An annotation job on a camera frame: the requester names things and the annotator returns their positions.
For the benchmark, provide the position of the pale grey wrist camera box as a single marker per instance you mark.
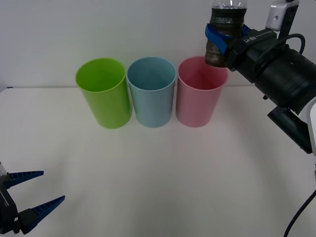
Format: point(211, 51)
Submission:
point(276, 14)

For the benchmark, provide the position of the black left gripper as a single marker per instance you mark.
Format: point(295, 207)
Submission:
point(7, 212)

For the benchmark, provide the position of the pale blue plastic bin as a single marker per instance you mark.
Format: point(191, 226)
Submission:
point(153, 108)

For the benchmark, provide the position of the green plastic bin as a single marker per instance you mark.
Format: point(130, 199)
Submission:
point(108, 108)

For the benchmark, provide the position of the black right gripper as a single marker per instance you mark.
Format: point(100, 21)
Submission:
point(254, 47)

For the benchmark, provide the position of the pink plastic bin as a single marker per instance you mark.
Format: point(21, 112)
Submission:
point(195, 106)

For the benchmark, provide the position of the plastic bottle with dark label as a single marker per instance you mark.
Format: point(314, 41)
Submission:
point(227, 19)

